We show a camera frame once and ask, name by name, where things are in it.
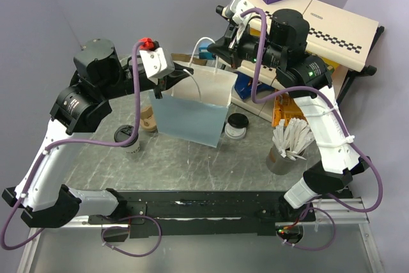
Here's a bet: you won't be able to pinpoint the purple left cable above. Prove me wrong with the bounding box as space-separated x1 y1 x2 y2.
0 42 164 257

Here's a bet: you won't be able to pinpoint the blue chip bag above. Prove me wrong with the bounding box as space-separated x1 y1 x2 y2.
234 72 274 100

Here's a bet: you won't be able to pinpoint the black cup lid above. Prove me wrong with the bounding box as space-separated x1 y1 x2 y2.
228 113 249 129
114 125 139 148

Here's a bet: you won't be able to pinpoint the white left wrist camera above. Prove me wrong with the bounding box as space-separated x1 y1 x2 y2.
139 38 175 79

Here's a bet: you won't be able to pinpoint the orange snack bag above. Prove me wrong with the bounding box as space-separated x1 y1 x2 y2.
272 94 305 127

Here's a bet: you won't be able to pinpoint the cream checkered shelf rack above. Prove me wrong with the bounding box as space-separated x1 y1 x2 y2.
217 0 385 104

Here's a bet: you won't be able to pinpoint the grey cup of stirrers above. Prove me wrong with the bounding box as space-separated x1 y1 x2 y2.
266 118 315 175

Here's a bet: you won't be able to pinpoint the light blue paper bag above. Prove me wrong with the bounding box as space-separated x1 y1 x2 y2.
149 60 237 148

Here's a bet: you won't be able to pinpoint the purple cable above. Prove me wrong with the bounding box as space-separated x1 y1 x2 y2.
0 42 164 257
239 7 383 251

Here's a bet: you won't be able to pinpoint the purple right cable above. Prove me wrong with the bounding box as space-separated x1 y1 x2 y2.
239 7 383 251

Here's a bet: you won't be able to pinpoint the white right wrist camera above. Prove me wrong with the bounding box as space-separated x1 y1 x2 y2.
223 0 255 43

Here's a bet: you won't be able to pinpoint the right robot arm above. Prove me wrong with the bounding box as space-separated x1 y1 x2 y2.
208 6 369 221

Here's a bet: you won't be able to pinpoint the brown coffee bean bag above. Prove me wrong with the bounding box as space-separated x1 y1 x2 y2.
172 52 208 66

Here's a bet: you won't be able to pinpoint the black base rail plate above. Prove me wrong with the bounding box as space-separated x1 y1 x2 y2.
30 189 368 244

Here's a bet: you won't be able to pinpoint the white plastic cup lids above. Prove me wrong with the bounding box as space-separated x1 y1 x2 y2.
224 123 247 140

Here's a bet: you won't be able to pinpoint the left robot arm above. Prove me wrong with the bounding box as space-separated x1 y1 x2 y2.
2 38 194 228

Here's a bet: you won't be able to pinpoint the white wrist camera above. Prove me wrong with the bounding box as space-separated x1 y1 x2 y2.
139 38 175 79
223 0 255 43

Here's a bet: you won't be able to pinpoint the green juice carton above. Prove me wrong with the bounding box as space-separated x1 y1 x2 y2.
326 64 335 74

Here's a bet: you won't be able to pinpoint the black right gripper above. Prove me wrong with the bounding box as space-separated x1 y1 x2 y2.
206 22 286 69

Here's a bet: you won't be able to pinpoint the single white paper cup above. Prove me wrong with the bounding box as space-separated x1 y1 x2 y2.
122 139 140 154

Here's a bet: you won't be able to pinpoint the brown pulp cup carrier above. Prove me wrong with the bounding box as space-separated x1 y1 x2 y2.
140 105 157 132

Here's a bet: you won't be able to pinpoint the blue R&O box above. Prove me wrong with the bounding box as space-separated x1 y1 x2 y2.
198 43 216 60

